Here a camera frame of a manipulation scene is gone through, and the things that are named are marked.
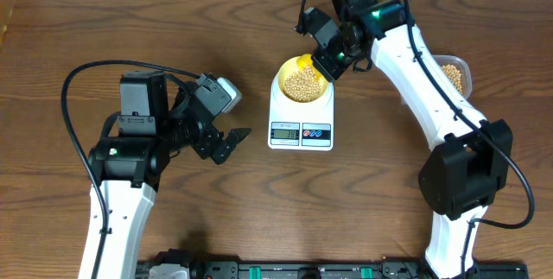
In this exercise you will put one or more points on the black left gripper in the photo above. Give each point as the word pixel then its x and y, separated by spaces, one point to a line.
pixel 206 142

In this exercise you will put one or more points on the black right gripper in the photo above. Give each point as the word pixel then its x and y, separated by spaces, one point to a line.
pixel 332 72

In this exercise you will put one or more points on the yellow scoop cup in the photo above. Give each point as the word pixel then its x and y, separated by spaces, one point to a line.
pixel 307 70

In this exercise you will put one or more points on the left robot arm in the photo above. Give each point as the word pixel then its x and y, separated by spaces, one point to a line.
pixel 126 173

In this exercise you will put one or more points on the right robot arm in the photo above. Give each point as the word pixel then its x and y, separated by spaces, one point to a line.
pixel 469 156

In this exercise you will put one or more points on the yellow bowl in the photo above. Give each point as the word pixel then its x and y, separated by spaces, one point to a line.
pixel 288 67

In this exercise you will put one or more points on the soybeans in yellow bowl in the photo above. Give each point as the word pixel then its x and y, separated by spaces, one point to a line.
pixel 300 90

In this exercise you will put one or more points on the white digital kitchen scale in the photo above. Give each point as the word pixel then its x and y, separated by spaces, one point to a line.
pixel 300 126

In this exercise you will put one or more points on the clear plastic container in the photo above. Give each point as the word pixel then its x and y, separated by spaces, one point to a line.
pixel 462 66

